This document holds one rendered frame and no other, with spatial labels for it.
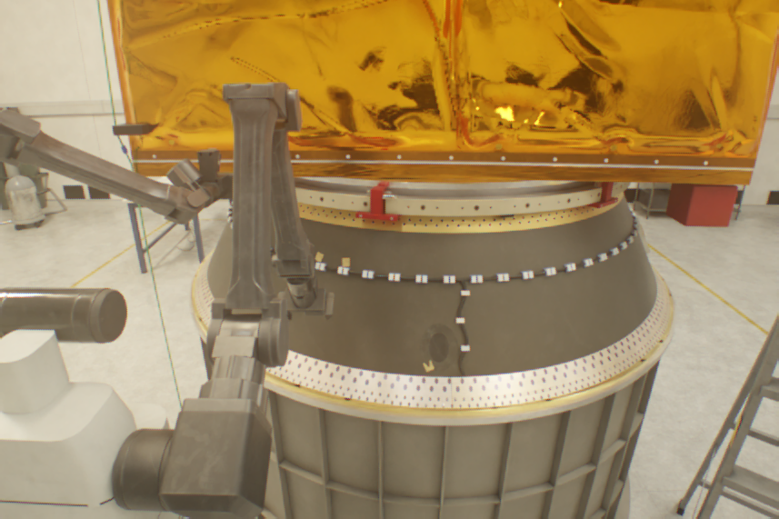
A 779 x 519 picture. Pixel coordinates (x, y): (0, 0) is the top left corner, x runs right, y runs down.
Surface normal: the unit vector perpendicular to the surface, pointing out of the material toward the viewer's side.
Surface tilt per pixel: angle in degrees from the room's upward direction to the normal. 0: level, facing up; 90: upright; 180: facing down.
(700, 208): 90
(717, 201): 90
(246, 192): 67
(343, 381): 43
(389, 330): 62
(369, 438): 90
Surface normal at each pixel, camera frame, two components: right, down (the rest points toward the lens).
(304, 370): -0.28, -0.48
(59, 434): 0.00, -0.94
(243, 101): 0.02, -0.07
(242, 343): 0.01, -0.65
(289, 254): 0.02, 0.66
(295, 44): -0.03, 0.28
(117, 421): 0.90, -0.43
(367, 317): -0.23, -0.15
